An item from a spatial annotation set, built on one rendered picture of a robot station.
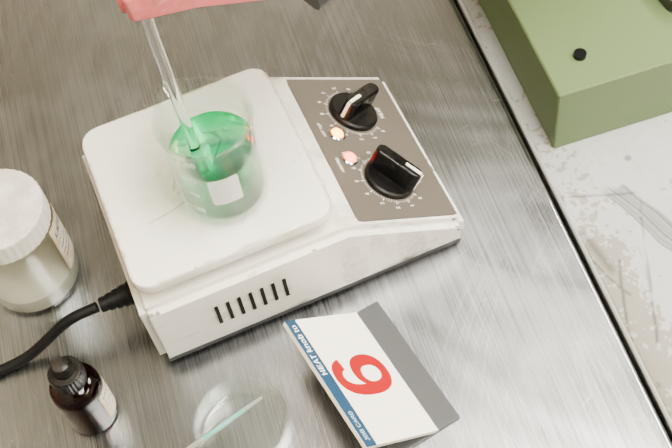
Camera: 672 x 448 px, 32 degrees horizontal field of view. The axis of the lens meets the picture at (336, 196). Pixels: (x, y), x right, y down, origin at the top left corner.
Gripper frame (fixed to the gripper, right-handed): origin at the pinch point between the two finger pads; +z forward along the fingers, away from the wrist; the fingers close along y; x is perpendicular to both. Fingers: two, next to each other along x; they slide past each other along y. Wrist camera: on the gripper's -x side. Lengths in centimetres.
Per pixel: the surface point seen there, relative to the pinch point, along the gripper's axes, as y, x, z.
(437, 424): 16.4, 24.9, -1.2
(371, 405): 13.8, 22.5, 1.2
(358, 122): 0.4, 20.3, -10.5
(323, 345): 9.3, 22.1, 0.8
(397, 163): 5.0, 19.0, -9.5
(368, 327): 9.2, 24.9, -2.6
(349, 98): -0.3, 18.6, -10.6
